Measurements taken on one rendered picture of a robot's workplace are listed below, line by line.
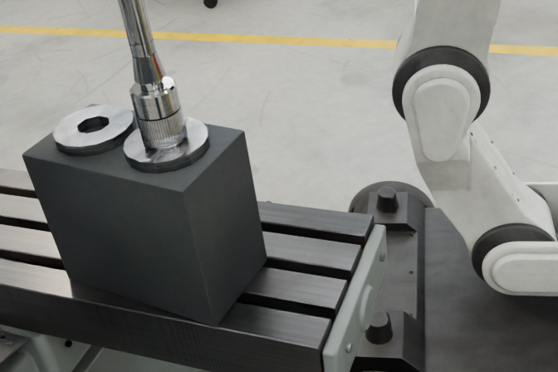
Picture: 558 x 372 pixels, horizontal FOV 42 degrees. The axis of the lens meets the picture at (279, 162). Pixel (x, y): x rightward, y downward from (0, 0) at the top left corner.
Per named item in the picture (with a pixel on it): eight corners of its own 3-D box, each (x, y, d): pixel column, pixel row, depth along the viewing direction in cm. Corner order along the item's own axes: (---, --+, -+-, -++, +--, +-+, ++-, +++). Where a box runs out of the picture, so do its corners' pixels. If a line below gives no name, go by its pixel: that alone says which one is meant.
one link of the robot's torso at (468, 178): (556, 220, 137) (469, 0, 116) (575, 296, 121) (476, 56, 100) (476, 242, 143) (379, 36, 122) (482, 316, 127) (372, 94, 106)
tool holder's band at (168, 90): (170, 105, 71) (168, 95, 70) (124, 106, 72) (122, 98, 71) (182, 81, 75) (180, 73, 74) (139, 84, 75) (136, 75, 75)
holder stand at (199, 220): (128, 222, 99) (88, 91, 88) (269, 259, 88) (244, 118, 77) (67, 280, 90) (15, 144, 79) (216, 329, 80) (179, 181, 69)
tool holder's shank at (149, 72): (163, 92, 71) (136, -18, 65) (132, 94, 72) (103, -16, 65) (171, 77, 74) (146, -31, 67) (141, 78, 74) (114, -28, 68)
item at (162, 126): (181, 149, 74) (170, 105, 71) (137, 151, 74) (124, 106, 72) (192, 125, 77) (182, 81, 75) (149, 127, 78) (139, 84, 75)
